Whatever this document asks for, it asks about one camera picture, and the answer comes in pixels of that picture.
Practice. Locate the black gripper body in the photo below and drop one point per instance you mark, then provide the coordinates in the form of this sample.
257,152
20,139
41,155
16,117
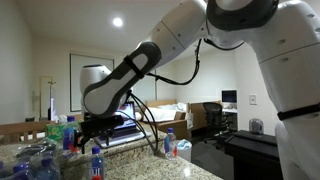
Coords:
96,134

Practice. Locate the white wall light switch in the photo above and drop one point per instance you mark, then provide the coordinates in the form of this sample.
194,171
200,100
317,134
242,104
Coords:
253,99

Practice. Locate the plastic-wrapped pack of water bottles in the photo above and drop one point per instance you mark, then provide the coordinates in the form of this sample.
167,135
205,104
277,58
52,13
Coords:
30,163

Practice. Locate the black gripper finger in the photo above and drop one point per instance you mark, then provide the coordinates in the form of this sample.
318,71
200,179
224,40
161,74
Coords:
78,141
106,139

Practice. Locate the grey cylindrical speaker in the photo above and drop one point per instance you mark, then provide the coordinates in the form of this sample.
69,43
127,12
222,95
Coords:
256,126

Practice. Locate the white trash bin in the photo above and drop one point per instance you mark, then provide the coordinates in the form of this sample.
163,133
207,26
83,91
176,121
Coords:
184,151

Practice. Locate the green tissue box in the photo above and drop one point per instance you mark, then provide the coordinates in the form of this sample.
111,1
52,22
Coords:
55,130

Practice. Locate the flat monitor with purple screen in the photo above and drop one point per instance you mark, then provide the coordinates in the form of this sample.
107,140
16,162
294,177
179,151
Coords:
51,110

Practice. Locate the black office chair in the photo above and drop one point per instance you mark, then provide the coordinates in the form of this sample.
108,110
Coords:
213,116

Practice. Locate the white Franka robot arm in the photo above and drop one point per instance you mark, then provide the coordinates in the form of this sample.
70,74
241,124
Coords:
293,66

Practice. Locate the wooden chair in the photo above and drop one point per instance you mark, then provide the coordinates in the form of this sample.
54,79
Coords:
20,128

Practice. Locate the white framed wall board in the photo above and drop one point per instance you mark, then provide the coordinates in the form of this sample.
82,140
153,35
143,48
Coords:
76,83

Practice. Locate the round ceiling light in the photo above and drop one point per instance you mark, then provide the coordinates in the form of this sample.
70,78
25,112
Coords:
117,22

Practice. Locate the dark desktop monitor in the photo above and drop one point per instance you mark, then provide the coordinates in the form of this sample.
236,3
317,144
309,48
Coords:
229,96

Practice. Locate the Fiji water bottle blue cap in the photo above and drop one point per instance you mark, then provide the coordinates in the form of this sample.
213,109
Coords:
170,145
96,165
70,133

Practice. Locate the grey open laptop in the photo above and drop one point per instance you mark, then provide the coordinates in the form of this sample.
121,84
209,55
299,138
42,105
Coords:
128,133

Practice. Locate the wooden bed with white bedding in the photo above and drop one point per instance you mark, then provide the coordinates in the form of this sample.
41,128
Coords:
166,111

